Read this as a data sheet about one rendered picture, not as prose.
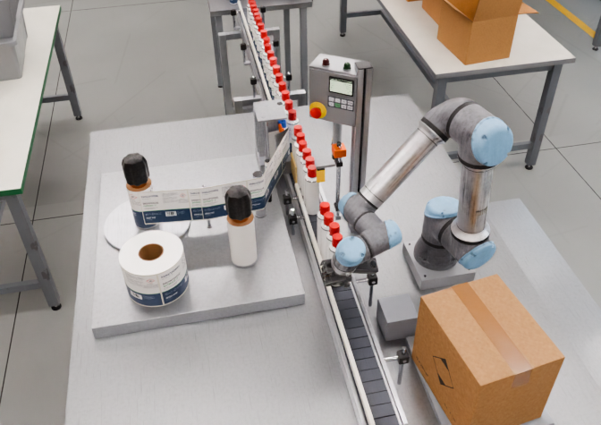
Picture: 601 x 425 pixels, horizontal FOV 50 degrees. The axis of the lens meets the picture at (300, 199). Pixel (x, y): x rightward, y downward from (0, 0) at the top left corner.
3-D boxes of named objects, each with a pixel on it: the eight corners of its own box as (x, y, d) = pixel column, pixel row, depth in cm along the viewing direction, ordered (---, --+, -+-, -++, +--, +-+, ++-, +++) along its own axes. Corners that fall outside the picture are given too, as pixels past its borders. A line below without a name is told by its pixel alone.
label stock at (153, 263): (123, 270, 215) (114, 239, 205) (181, 255, 220) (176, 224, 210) (131, 314, 200) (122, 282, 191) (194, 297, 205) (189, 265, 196)
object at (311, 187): (303, 208, 238) (303, 164, 225) (317, 206, 239) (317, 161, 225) (307, 216, 234) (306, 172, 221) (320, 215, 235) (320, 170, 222)
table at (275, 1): (213, 83, 486) (198, -39, 427) (293, 74, 495) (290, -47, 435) (224, 135, 432) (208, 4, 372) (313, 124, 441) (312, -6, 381)
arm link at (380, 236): (382, 205, 181) (348, 221, 178) (404, 228, 173) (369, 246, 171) (384, 224, 186) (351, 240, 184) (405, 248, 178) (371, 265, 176)
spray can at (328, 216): (317, 256, 218) (318, 211, 205) (332, 252, 219) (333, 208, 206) (323, 267, 214) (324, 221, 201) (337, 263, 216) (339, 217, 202)
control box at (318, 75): (319, 103, 217) (319, 52, 205) (367, 114, 212) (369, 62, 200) (308, 118, 210) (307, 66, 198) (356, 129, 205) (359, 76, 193)
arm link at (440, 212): (443, 217, 218) (448, 186, 210) (468, 242, 209) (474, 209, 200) (413, 228, 214) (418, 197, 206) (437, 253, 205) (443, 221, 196)
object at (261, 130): (255, 157, 263) (251, 103, 246) (286, 152, 264) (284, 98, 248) (260, 177, 252) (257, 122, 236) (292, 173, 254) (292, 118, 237)
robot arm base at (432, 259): (410, 240, 224) (413, 218, 218) (453, 240, 224) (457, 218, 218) (416, 270, 213) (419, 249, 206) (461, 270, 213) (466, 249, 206)
